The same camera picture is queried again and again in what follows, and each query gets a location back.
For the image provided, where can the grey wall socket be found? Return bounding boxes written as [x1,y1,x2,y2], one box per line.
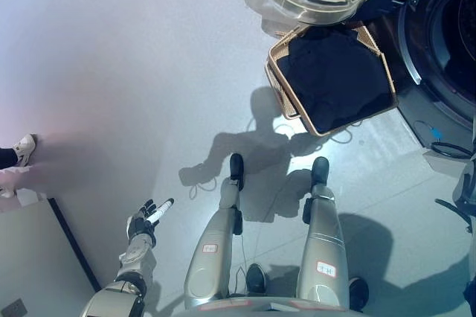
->
[6,297,28,316]

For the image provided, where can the grey front-load washing machine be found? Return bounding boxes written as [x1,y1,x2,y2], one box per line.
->
[371,0,476,150]

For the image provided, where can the black trouser leg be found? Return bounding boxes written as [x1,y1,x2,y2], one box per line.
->
[0,147,19,170]

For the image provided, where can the black clothes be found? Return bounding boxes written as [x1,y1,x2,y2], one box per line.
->
[277,28,395,134]

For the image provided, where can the black looped cable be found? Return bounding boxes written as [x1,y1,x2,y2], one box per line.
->
[414,119,474,159]

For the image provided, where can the black right robot foot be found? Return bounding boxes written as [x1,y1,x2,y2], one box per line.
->
[310,156,330,188]

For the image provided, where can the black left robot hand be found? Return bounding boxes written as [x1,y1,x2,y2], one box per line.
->
[126,197,175,247]

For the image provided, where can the silver right robot leg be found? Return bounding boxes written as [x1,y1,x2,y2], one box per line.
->
[296,179,350,309]

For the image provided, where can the large wicker laundry basket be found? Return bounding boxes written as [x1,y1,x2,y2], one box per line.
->
[264,23,399,138]

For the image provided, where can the black left robot foot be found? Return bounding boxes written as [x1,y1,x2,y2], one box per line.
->
[228,153,245,191]

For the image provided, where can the black robot foot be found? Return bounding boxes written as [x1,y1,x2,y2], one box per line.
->
[310,156,330,188]
[228,153,245,191]

